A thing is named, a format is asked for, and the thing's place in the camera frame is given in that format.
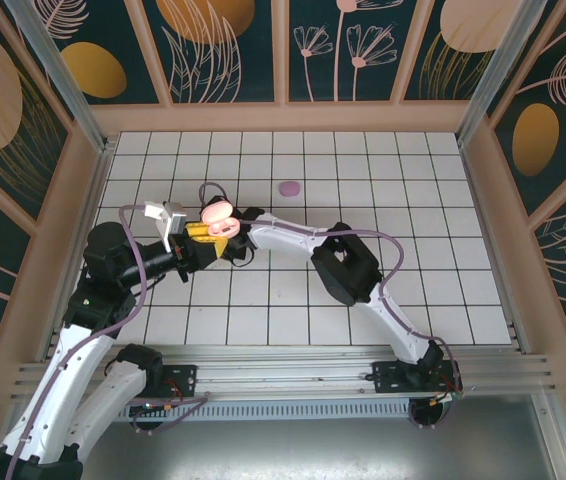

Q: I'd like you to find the slotted grey cable tray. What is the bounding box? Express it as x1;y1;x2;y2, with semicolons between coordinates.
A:
117;398;414;422

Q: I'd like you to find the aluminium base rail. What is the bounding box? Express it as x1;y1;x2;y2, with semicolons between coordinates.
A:
12;343;552;401

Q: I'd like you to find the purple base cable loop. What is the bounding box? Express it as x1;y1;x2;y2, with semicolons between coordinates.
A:
130;396;210;435

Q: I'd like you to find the pink earbud charging case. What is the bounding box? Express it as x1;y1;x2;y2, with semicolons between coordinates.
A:
200;199;242;240

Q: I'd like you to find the aluminium side rail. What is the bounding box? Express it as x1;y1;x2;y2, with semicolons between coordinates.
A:
457;134;534;356
37;142;117;364

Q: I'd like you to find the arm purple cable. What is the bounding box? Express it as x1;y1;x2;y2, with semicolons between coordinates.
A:
5;203;152;479
197;181;459;391

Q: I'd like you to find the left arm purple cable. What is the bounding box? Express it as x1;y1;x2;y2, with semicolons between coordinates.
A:
5;203;152;479

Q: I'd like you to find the grey metal sheet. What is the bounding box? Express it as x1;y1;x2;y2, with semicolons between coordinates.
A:
77;419;566;480

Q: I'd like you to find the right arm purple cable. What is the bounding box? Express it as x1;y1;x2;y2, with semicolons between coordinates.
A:
197;181;459;391

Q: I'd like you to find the aluminium corner post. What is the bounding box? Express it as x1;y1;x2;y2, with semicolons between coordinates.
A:
455;0;549;149
3;0;114;154

